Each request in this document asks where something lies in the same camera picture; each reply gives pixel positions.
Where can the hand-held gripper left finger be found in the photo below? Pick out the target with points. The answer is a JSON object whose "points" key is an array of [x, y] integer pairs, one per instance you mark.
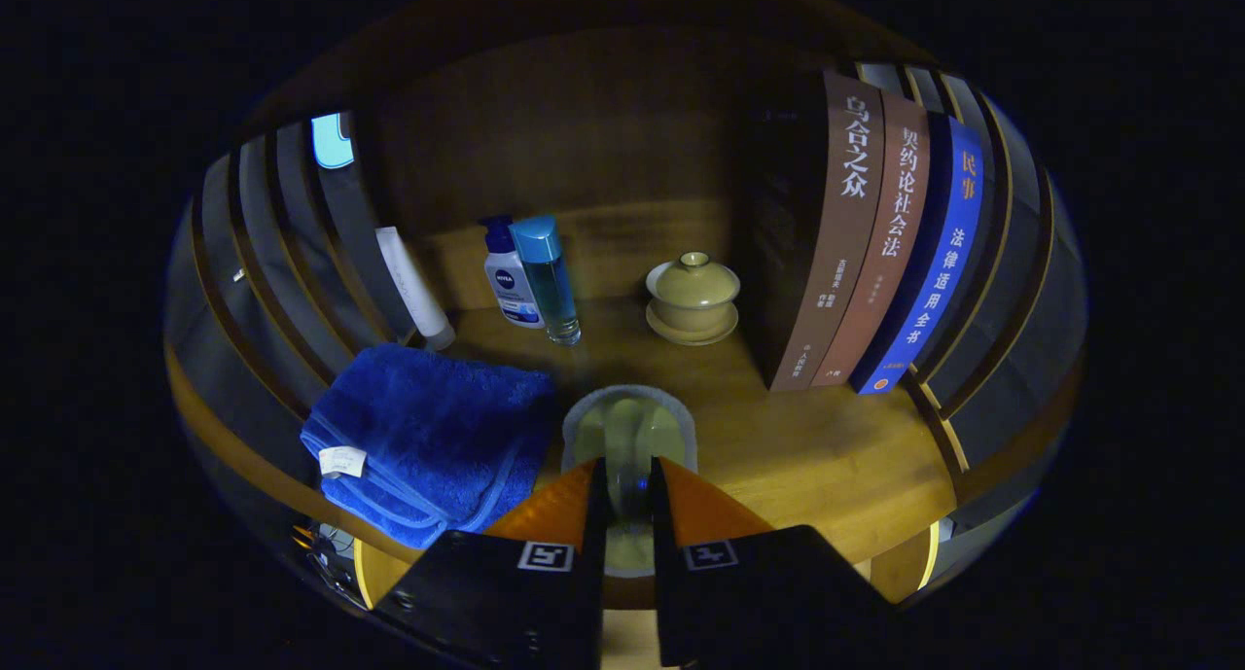
{"points": [[592, 602]]}

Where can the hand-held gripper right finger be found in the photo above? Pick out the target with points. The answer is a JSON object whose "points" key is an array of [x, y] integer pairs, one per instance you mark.
{"points": [[664, 602]]}

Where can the wooden countertop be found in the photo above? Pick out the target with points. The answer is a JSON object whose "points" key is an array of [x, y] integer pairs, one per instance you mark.
{"points": [[807, 446]]}

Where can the wooden cabinet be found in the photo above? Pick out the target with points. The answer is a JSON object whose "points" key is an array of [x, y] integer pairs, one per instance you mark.
{"points": [[564, 135]]}

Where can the blue towel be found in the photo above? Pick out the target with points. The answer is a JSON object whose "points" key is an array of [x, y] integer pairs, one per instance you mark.
{"points": [[438, 427]]}

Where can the beige lidded teacup with saucer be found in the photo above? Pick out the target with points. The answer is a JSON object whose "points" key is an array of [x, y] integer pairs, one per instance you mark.
{"points": [[693, 296]]}

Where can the white lotion bottle blue cap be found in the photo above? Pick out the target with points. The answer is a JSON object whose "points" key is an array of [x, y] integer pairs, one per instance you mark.
{"points": [[511, 291]]}

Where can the teal clear bottle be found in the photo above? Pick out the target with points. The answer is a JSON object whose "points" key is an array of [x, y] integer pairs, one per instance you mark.
{"points": [[550, 281]]}

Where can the white tube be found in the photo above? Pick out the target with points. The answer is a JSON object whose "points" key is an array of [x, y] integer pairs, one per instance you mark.
{"points": [[413, 286]]}

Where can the dark brown book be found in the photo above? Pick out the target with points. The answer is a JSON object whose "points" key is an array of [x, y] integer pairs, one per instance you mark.
{"points": [[841, 242]]}

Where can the reddish brown book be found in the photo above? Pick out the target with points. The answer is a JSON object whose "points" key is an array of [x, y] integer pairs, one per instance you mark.
{"points": [[895, 232]]}

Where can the blue book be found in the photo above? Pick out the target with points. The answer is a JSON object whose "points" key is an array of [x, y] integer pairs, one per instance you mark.
{"points": [[948, 242]]}

